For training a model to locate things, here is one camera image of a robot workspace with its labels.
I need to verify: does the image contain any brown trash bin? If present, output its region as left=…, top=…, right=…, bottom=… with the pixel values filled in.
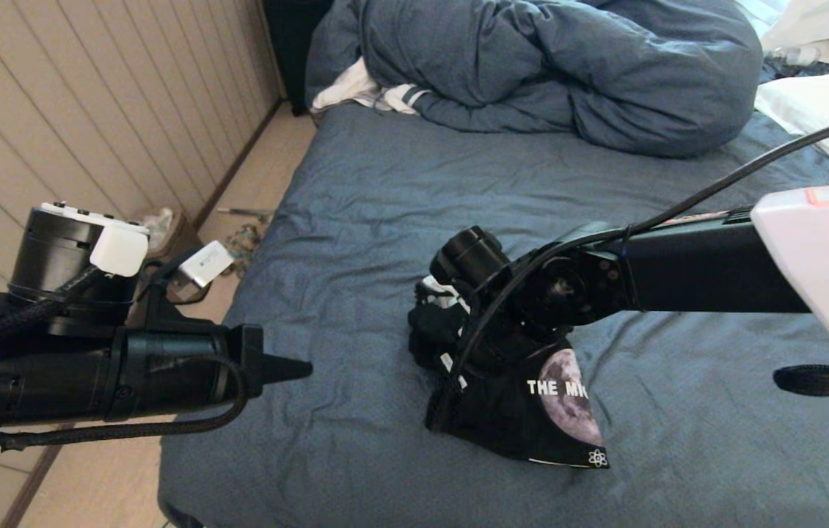
left=132, top=213, right=204, bottom=305

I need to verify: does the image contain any black arm strap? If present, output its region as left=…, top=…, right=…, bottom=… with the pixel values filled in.
left=773, top=364, right=829, bottom=397

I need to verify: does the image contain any white striped garment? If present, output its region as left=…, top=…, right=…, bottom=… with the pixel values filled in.
left=312, top=59, right=430, bottom=116

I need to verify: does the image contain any crumpled blue duvet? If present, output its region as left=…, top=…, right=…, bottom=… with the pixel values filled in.
left=304, top=0, right=762, bottom=159

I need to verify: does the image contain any white pillow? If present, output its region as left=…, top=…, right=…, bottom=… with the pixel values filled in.
left=756, top=70, right=829, bottom=180

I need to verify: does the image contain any white plastic bin bag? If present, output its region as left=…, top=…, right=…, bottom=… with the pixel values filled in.
left=137, top=208, right=175, bottom=239

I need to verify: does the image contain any black bedside cabinet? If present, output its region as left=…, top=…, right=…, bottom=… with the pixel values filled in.
left=265, top=0, right=335, bottom=117

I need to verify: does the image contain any small clutter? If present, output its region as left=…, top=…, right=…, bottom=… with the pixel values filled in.
left=227, top=226, right=263, bottom=278

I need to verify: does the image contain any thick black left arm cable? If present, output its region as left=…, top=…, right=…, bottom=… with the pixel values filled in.
left=0, top=265, right=103, bottom=364

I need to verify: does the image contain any dark patterned cloth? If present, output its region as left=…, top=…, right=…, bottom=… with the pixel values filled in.
left=763, top=59, right=829, bottom=81

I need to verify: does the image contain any blue bed sheet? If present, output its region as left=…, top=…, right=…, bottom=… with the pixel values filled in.
left=158, top=101, right=829, bottom=528

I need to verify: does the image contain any black t-shirt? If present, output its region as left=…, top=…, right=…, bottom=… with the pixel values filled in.
left=407, top=282, right=610, bottom=469

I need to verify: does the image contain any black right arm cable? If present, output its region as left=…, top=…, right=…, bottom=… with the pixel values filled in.
left=450, top=116, right=829, bottom=386

